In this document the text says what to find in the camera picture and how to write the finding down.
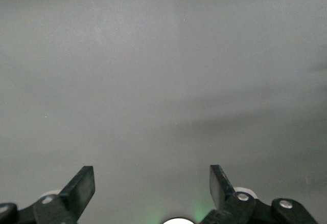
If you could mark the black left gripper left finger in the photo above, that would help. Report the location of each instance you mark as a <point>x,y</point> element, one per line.
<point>80,190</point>

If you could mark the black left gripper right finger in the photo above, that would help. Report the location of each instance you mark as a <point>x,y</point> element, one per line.
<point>219,188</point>

